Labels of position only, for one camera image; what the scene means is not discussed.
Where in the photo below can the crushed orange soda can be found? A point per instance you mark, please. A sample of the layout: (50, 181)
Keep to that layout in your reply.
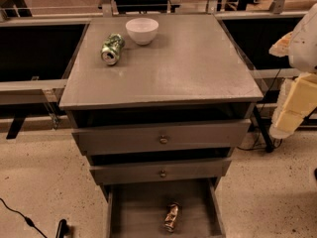
(171, 216)

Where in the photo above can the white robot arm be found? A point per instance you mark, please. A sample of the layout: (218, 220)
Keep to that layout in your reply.
(303, 44)

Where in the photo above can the grey top drawer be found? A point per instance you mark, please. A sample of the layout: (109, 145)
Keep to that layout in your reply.
(145, 137)

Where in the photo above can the grey wooden drawer cabinet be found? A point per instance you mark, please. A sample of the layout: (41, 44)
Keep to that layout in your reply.
(189, 72)

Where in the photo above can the brass top drawer knob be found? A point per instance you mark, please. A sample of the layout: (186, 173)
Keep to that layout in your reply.
(163, 140)

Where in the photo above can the crushed green soda can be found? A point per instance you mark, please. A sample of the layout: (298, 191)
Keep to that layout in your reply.
(111, 48)

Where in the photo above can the grey middle drawer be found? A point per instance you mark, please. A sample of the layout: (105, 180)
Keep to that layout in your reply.
(149, 171)

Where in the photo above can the grey open bottom drawer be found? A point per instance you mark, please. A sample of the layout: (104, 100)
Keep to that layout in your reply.
(138, 210)

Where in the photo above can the right metal railing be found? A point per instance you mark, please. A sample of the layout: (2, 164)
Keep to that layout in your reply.
(274, 73)

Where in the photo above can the metal railing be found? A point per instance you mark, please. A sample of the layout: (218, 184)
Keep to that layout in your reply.
(30, 92)
(274, 73)

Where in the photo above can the white ceramic bowl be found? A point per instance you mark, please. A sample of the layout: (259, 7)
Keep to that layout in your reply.
(142, 30)

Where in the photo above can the left metal railing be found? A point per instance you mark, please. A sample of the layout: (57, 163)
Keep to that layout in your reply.
(30, 92)

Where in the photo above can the black object on floor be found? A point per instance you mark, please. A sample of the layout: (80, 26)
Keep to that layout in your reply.
(62, 229)

